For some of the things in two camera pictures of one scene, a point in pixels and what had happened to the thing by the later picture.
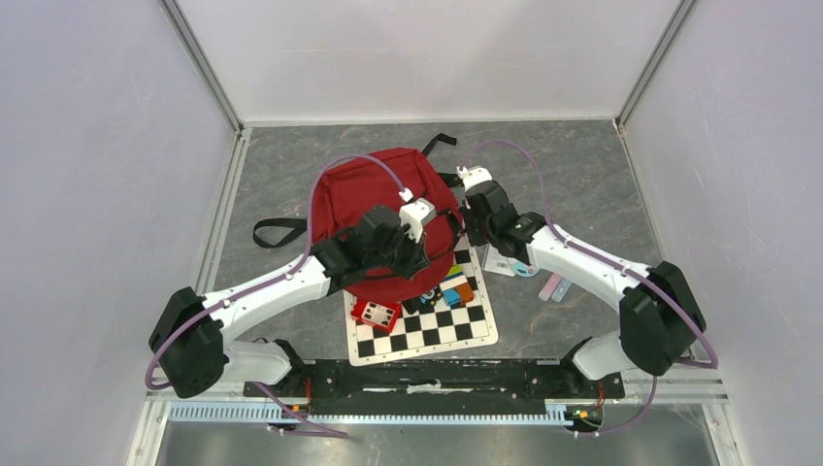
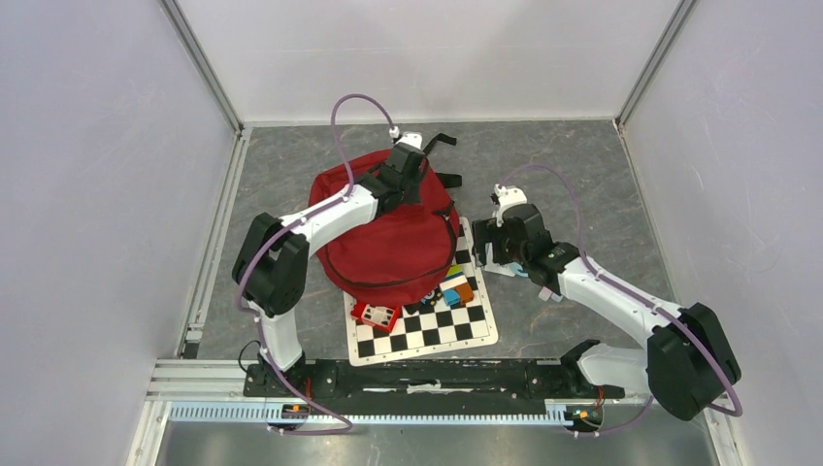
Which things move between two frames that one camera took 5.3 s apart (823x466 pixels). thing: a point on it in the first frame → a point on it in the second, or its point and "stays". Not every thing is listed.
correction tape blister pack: x=496 y=261 stays
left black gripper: x=417 y=260 → x=412 y=197
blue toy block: x=451 y=297 stays
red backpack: x=348 y=183 stays
